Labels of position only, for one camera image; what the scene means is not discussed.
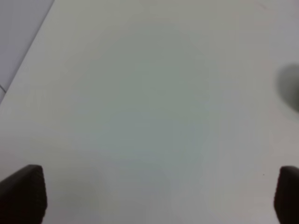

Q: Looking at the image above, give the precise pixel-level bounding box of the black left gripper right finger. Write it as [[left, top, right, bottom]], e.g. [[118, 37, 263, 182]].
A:
[[274, 166, 299, 224]]

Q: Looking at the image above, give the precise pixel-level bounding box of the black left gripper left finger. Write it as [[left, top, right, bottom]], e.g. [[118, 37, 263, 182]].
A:
[[0, 165, 48, 224]]

